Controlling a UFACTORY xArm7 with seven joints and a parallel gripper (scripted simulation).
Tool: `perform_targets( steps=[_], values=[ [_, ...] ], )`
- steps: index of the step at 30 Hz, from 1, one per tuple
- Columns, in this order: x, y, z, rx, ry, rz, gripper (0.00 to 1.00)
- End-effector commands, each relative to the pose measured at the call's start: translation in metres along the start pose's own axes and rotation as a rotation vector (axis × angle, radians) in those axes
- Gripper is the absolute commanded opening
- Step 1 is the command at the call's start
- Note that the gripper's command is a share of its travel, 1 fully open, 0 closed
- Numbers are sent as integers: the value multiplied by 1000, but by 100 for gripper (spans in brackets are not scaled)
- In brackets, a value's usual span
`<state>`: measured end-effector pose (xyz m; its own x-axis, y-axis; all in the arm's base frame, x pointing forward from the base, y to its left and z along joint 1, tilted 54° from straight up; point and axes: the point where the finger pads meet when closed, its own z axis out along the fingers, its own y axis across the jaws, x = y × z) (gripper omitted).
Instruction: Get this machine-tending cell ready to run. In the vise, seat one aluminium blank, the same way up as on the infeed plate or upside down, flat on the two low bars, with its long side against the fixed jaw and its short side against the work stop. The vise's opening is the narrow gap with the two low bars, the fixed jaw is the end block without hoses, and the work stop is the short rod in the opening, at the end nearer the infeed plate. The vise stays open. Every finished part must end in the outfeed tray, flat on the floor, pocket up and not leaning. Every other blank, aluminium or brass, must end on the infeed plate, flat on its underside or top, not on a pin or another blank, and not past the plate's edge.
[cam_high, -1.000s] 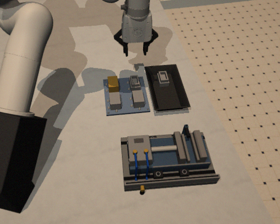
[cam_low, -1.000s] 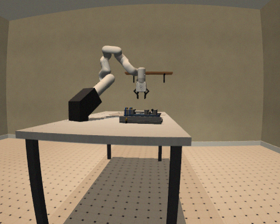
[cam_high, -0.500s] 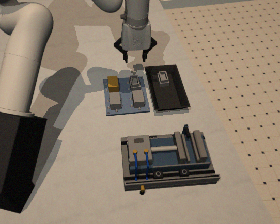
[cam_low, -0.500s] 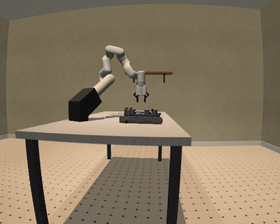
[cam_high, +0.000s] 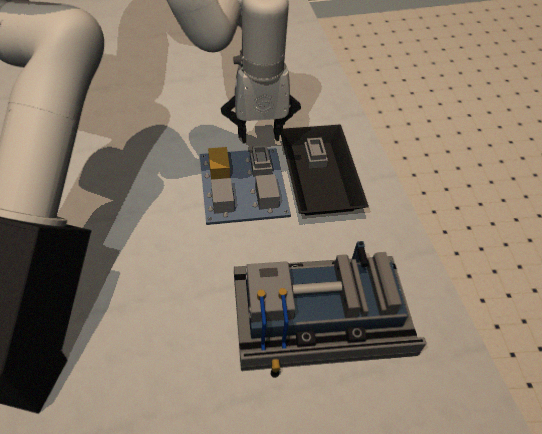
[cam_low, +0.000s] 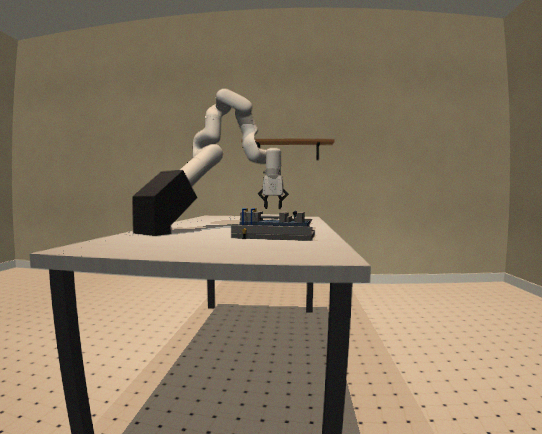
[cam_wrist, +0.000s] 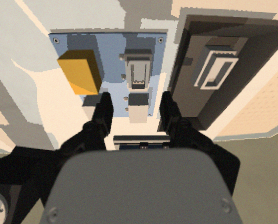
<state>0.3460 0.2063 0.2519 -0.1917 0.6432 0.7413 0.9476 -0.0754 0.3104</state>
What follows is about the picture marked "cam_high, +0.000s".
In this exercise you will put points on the grey flat bar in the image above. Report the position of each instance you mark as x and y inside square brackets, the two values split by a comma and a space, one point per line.
[364, 308]
[376, 287]

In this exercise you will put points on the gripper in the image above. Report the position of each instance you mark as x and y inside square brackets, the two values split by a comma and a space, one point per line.
[254, 100]

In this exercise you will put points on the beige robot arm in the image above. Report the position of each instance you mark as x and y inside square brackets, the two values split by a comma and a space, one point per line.
[67, 44]

